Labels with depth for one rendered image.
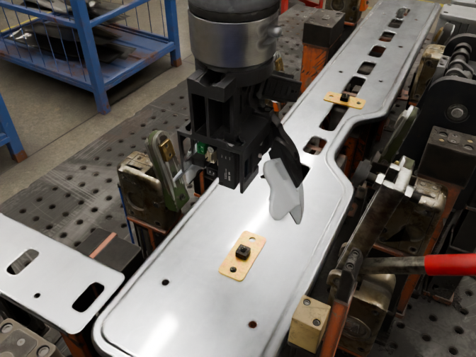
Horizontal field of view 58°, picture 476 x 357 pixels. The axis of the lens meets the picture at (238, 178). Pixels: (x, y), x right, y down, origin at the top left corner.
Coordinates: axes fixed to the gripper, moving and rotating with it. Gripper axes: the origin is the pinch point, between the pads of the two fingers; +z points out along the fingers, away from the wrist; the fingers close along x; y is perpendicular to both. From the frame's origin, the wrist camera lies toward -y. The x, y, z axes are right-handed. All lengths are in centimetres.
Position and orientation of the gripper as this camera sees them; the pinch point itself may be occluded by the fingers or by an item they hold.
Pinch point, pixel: (244, 199)
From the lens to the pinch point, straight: 53.1
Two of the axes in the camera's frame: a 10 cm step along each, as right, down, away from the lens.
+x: 8.8, 3.1, -3.5
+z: 0.1, 7.4, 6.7
